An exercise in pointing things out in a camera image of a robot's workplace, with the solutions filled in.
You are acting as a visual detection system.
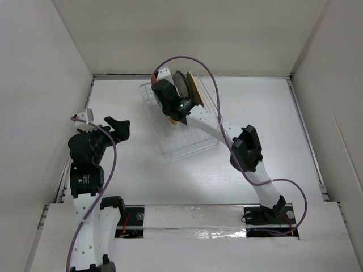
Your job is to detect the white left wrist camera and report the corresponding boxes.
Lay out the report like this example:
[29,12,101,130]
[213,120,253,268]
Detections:
[71,108,95,134]

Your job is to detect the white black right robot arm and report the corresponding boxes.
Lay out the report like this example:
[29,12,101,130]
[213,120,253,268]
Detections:
[151,79,286,225]

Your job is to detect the yellow green leaf-shaped plate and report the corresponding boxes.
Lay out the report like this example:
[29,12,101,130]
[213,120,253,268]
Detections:
[186,71,205,107]

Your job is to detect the white wire dish rack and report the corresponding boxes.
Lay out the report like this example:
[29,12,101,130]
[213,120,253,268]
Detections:
[139,82,218,162]

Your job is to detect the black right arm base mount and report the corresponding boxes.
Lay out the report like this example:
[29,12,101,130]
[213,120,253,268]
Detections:
[241,203,299,238]

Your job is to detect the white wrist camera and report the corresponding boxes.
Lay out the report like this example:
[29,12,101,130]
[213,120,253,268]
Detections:
[156,66,174,84]
[71,108,95,134]

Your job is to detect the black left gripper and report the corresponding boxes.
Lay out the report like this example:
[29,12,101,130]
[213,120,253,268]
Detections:
[79,116,129,164]

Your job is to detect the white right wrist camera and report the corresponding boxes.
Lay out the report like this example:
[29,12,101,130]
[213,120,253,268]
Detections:
[156,66,174,84]

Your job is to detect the orange woven-pattern plate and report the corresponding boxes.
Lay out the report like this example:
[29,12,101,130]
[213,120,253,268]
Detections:
[169,117,178,125]

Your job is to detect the red and teal round plate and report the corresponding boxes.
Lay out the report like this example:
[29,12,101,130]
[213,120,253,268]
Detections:
[151,73,157,85]

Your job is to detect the brown rimmed cream plate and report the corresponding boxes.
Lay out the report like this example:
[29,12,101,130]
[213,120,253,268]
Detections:
[181,73,194,99]

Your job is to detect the grey plate with floral pattern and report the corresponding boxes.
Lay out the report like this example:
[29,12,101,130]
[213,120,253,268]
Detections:
[172,71,185,97]

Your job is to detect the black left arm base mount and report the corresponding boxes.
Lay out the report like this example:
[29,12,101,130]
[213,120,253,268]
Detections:
[100,205,145,239]

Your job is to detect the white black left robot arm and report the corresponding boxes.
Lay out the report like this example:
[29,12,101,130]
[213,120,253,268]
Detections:
[66,116,130,271]

